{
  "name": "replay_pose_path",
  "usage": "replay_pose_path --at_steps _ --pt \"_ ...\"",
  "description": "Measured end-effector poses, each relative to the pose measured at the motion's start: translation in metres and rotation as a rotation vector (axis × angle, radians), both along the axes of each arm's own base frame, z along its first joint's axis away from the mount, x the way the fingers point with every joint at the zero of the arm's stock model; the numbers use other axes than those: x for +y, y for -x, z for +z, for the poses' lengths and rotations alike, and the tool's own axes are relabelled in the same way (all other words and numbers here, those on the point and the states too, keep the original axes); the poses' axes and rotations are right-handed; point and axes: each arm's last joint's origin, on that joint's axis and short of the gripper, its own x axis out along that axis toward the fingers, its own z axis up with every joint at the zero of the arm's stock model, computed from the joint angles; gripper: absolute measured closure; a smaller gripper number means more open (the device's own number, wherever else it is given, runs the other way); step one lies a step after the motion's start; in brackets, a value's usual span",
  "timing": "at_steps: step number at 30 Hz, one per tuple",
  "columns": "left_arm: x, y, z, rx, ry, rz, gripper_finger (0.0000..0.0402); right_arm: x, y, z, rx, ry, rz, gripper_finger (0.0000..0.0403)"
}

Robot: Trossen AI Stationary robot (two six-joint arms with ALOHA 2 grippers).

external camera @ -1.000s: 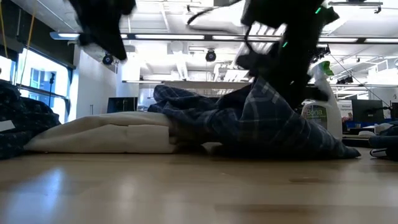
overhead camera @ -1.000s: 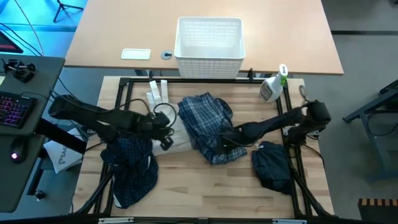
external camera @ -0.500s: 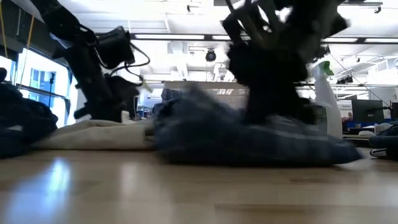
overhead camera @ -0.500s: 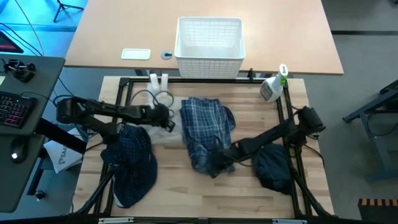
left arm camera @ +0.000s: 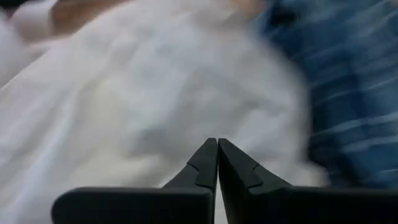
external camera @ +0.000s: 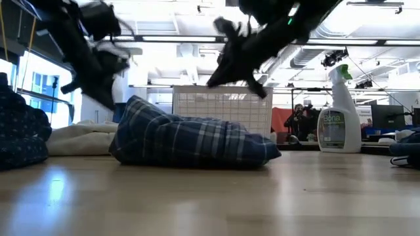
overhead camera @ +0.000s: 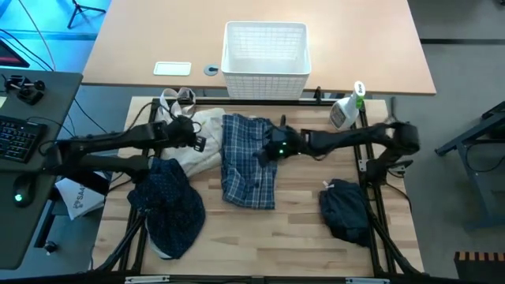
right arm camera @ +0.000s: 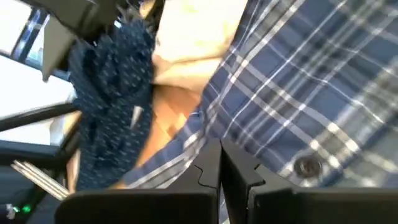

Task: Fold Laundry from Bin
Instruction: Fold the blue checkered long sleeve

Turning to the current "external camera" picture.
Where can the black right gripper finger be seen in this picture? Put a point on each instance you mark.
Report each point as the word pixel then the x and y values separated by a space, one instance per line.
pixel 218 80
pixel 257 88

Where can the black metal table frame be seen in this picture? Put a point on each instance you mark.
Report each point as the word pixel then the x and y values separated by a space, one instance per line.
pixel 292 96

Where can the small black track light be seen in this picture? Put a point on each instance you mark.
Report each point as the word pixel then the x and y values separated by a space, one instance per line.
pixel 364 84

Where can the long ceiling light bar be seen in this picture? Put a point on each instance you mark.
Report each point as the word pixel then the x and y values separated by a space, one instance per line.
pixel 341 41

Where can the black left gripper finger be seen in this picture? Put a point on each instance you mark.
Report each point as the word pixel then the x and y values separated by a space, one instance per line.
pixel 70 88
pixel 103 91

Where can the black monitor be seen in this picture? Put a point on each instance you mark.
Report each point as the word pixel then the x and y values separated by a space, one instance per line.
pixel 387 116
pixel 118 113

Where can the silver ventilation duct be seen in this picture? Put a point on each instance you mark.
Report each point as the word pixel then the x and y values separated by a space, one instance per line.
pixel 315 49

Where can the navy patterned folded garment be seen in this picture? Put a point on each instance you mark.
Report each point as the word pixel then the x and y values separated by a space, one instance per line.
pixel 19 137

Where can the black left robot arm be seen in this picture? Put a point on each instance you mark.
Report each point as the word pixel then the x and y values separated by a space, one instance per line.
pixel 62 26

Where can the cream folded garment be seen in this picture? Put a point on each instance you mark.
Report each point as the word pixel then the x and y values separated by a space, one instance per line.
pixel 82 139

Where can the black tripod stand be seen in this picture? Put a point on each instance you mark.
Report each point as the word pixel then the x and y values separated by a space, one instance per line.
pixel 54 88

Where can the navy garment white stripes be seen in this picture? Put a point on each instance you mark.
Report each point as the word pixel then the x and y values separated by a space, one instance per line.
pixel 407 149

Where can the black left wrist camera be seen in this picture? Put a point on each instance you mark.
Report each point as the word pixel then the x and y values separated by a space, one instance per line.
pixel 101 19

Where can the white spray bottle green trigger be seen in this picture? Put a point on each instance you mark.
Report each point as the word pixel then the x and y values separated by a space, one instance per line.
pixel 339 124

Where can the person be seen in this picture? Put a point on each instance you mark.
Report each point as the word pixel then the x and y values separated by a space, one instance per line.
pixel 300 121

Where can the blue plaid shirt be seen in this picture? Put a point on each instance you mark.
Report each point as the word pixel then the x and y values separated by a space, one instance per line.
pixel 190 141

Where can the black track light cluster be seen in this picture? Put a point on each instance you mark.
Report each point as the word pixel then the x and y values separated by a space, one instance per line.
pixel 334 57

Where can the short fluorescent light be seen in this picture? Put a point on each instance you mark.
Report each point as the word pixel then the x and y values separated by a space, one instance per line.
pixel 151 86

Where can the white laundry basket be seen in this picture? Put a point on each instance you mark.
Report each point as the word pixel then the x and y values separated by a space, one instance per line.
pixel 223 105

